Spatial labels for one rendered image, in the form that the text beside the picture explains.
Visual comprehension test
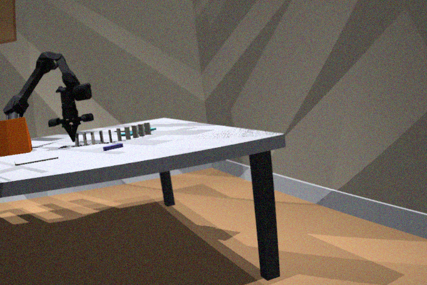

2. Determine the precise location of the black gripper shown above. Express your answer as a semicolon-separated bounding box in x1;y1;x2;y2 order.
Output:
48;101;94;142

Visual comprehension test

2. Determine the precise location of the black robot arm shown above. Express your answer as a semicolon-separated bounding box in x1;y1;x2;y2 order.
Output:
3;51;92;120

